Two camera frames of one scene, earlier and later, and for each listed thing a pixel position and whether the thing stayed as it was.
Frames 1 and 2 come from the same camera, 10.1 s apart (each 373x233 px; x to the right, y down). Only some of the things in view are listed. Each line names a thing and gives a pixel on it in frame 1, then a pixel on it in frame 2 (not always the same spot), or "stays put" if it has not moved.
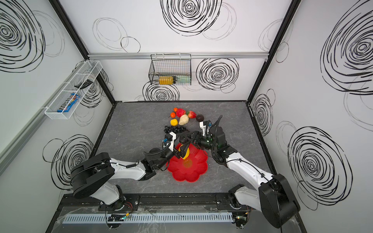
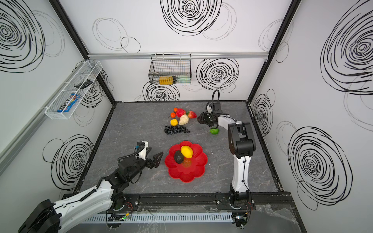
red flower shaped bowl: (190, 168) stays put
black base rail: (154, 205) stays put
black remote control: (84, 84) stays put
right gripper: (198, 135) to (204, 118)
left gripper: (181, 153) to (155, 162)
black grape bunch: (169, 129) stays put
